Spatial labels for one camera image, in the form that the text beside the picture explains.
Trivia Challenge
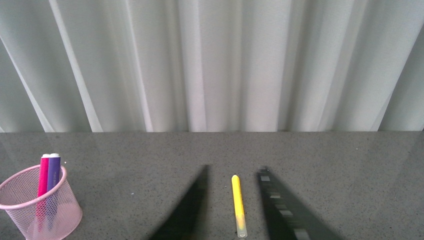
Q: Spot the pink pen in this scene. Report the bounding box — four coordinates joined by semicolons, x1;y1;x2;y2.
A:
36;153;50;232

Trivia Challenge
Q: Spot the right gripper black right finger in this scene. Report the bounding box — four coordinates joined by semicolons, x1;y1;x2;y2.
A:
256;166;342;240

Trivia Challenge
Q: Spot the yellow pen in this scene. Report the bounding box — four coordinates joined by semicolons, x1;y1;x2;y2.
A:
231;174;248;238

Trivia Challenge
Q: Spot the purple pen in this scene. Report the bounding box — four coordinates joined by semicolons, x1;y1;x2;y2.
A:
46;153;61;231

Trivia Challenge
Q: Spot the white curtain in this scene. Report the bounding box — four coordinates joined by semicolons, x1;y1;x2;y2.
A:
0;0;424;133

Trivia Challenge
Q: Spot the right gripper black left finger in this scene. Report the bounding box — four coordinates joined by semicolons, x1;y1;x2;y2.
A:
149;165;210;240

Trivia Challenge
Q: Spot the pink mesh cup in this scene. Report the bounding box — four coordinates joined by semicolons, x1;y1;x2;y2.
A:
0;165;83;240

